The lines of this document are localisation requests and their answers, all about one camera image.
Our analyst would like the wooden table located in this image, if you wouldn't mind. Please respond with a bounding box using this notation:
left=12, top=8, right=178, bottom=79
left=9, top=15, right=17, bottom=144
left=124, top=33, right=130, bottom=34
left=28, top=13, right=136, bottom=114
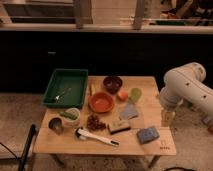
left=33, top=76, right=176, bottom=167

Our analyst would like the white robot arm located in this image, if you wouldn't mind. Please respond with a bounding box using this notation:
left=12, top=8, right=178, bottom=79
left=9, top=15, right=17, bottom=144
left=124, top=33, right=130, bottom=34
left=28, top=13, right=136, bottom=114
left=158, top=62, right=213, bottom=127

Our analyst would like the green plastic tray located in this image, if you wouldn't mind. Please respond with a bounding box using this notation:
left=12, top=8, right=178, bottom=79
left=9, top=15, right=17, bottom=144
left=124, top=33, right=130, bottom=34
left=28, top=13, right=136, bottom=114
left=42, top=69, right=88, bottom=109

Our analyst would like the dark maroon bowl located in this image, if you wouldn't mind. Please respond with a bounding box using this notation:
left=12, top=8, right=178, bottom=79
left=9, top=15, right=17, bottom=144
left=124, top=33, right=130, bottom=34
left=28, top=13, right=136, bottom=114
left=103, top=76, right=123, bottom=94

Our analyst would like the wooden block brush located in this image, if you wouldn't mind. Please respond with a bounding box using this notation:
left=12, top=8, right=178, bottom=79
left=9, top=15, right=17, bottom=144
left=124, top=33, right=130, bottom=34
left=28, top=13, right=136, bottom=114
left=108, top=120, right=131, bottom=134

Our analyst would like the grey blue cloth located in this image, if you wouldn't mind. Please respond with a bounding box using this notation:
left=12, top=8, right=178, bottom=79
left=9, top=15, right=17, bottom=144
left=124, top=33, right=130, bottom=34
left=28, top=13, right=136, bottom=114
left=119, top=103, right=138, bottom=120

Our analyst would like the small metal cup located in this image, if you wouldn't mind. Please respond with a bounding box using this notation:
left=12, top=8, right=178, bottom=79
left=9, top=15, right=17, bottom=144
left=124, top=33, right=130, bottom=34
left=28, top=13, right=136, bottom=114
left=48, top=117, right=64, bottom=135

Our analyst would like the metal fork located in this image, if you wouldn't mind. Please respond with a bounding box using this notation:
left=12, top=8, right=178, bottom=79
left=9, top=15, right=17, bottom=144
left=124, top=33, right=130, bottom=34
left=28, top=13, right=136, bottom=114
left=53, top=88, right=71, bottom=102

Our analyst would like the white handled brush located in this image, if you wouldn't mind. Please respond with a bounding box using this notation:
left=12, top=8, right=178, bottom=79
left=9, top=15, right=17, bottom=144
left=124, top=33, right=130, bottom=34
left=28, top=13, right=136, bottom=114
left=75, top=127, right=119, bottom=146

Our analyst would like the orange fruit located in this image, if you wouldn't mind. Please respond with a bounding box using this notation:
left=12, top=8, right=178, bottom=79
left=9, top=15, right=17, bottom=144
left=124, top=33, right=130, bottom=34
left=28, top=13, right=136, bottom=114
left=117, top=91, right=128, bottom=101

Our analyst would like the red orange bowl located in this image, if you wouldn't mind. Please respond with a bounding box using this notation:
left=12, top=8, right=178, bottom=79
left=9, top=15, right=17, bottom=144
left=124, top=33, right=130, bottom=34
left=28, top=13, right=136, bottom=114
left=88, top=92, right=114, bottom=113

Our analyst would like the blue sponge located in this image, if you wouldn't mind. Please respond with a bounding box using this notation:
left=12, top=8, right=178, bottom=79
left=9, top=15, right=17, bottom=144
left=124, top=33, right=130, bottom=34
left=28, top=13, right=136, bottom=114
left=137, top=126, right=160, bottom=144

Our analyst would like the green cucumber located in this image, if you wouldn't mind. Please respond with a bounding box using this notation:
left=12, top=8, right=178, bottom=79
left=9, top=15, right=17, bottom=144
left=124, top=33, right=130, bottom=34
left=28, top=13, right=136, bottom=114
left=59, top=112, right=77, bottom=120

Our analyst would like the light green cup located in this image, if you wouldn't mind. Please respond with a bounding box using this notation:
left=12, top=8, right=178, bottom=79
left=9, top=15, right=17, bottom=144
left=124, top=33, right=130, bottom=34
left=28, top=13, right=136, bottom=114
left=130, top=88, right=142, bottom=103

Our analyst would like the small green yellow vegetable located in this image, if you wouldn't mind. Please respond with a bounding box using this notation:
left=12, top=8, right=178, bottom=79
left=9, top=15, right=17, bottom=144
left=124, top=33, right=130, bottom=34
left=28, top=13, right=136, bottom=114
left=89, top=84, right=95, bottom=96

